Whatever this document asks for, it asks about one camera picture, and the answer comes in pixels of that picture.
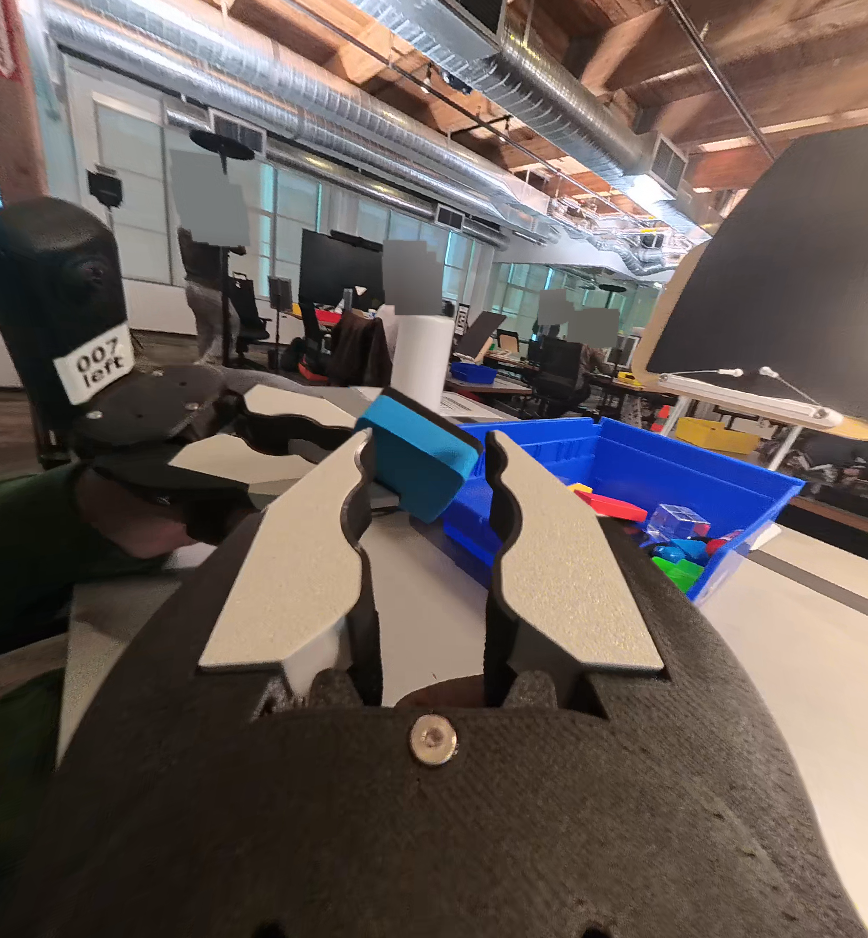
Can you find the dark brown jacket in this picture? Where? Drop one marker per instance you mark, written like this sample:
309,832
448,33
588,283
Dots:
360,348

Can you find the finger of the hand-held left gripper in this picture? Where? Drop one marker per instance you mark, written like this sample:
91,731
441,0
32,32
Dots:
294,407
243,462

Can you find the blue stud brick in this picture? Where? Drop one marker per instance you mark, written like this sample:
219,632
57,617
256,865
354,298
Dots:
686,549

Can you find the green two-stud brick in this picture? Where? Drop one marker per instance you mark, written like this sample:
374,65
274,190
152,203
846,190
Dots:
679,573

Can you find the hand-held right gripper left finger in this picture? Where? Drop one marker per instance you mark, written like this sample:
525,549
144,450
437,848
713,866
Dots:
287,586

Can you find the long yellow block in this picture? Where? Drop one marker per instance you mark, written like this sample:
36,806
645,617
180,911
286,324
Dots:
579,488

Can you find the black television screen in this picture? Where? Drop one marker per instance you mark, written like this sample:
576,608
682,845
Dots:
338,267

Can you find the thick wooden post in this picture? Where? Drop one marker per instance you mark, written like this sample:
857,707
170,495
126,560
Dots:
9,132

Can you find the black board tan frame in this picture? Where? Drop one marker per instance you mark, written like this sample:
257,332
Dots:
793,278

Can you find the clear acrylic cube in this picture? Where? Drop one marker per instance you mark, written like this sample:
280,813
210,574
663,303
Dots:
675,522

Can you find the shallow blue bin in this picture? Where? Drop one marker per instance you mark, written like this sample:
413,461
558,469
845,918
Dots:
474,374

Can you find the green jacket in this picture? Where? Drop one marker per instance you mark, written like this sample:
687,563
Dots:
1,769

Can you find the wide silver ceiling duct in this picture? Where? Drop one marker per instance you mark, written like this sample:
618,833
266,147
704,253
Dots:
258,80

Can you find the black pole round disc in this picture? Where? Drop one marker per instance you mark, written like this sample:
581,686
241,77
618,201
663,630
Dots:
612,289
221,143

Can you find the light blue foam block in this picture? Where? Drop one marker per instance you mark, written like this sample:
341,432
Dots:
426,462

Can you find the large blue plastic bin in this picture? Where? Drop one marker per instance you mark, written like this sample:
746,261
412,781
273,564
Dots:
624,454

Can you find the person's left hand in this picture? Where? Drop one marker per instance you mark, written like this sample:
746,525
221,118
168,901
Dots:
133,524

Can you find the yellow bin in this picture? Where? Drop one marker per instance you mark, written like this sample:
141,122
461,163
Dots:
716,436
629,379

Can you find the red block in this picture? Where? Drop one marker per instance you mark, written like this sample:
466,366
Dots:
613,505

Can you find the red white arrow sign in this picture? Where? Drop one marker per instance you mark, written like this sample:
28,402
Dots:
0,40

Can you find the white paper roll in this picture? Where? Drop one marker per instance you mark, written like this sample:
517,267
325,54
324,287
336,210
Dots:
423,359

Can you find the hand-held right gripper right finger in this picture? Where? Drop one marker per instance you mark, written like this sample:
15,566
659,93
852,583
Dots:
573,586

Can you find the black office chair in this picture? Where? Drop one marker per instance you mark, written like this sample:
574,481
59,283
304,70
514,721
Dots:
560,374

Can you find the large silver vented duct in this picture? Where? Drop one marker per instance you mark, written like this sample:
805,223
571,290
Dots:
551,95

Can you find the narrow silver ceiling duct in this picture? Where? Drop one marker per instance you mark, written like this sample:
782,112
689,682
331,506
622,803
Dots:
368,183

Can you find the tilted grey board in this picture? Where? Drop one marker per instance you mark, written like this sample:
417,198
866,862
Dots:
481,333

